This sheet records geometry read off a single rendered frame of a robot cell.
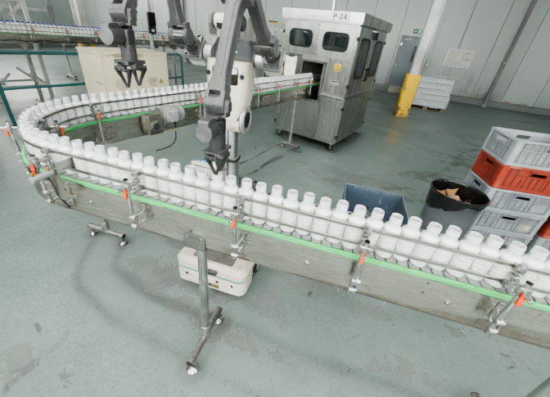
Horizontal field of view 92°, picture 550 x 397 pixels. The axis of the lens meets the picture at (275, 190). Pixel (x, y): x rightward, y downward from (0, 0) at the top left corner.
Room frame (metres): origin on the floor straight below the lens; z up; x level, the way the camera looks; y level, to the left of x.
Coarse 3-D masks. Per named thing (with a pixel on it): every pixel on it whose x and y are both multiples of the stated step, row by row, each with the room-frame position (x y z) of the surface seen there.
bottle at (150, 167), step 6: (150, 156) 0.96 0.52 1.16; (144, 162) 0.94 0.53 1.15; (150, 162) 0.93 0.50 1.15; (144, 168) 0.93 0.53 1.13; (150, 168) 0.93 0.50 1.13; (156, 168) 0.95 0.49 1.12; (156, 174) 0.94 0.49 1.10; (144, 180) 0.92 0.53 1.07; (150, 180) 0.92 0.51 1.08; (156, 180) 0.93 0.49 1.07; (150, 186) 0.92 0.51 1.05; (156, 186) 0.93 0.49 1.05; (150, 192) 0.92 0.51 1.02; (156, 192) 0.93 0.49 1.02
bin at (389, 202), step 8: (352, 184) 1.35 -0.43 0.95; (344, 192) 1.25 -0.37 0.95; (352, 192) 1.35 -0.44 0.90; (360, 192) 1.34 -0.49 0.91; (368, 192) 1.33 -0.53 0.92; (376, 192) 1.32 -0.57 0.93; (384, 192) 1.31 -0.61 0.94; (352, 200) 1.34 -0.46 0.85; (360, 200) 1.33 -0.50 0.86; (368, 200) 1.32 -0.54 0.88; (376, 200) 1.32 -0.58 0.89; (384, 200) 1.31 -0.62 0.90; (392, 200) 1.30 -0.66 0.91; (400, 200) 1.27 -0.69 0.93; (352, 208) 1.34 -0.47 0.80; (384, 208) 1.30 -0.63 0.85; (392, 208) 1.29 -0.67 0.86; (400, 208) 1.22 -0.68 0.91; (384, 216) 1.30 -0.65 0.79; (384, 304) 0.77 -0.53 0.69
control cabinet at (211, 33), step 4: (208, 12) 6.79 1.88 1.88; (208, 16) 6.79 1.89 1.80; (208, 20) 6.79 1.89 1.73; (208, 24) 6.79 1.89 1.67; (208, 28) 6.79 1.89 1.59; (212, 28) 6.72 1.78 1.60; (208, 32) 6.79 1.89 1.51; (212, 32) 6.71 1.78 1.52; (216, 32) 6.66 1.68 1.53; (220, 32) 6.60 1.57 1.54; (240, 32) 7.16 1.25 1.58; (244, 32) 7.29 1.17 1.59; (208, 36) 6.80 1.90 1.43; (212, 36) 6.73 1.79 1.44; (216, 36) 6.67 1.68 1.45; (240, 36) 7.16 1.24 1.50; (244, 36) 7.29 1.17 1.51; (208, 40) 6.80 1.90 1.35; (212, 40) 6.73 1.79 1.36; (208, 76) 6.81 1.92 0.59; (208, 80) 6.81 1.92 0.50
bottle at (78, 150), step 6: (72, 144) 1.01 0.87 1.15; (78, 144) 1.01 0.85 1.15; (72, 150) 1.01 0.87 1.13; (78, 150) 1.01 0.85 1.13; (84, 150) 1.03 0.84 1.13; (78, 162) 1.00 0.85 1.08; (84, 162) 1.01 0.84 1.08; (78, 168) 1.00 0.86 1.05; (84, 168) 1.01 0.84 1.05; (78, 174) 1.00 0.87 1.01; (84, 174) 1.00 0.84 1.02
